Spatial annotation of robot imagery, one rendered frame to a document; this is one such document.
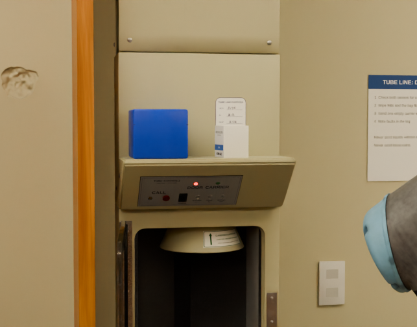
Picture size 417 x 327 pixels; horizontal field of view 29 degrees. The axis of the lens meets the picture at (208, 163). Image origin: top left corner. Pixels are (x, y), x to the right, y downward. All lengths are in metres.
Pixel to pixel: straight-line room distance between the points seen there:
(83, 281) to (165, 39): 0.48
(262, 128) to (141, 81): 0.26
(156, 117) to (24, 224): 0.65
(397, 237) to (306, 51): 1.12
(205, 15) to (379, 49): 0.69
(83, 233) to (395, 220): 0.64
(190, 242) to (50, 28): 0.67
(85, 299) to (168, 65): 0.47
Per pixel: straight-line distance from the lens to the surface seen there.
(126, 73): 1.57
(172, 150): 1.47
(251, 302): 1.74
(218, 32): 1.61
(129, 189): 1.51
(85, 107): 1.48
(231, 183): 1.53
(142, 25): 1.59
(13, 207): 2.01
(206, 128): 1.59
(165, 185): 1.51
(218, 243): 1.64
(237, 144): 1.52
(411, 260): 1.05
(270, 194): 1.57
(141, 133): 1.47
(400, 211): 1.05
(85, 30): 1.49
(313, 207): 2.11
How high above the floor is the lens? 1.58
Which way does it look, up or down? 3 degrees down
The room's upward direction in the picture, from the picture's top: straight up
